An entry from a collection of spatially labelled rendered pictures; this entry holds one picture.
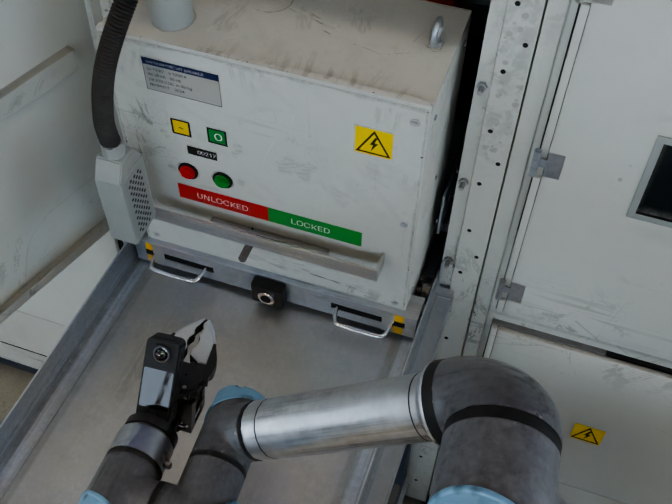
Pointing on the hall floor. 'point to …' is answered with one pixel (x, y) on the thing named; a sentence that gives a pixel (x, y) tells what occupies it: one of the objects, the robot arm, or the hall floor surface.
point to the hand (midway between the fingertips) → (204, 322)
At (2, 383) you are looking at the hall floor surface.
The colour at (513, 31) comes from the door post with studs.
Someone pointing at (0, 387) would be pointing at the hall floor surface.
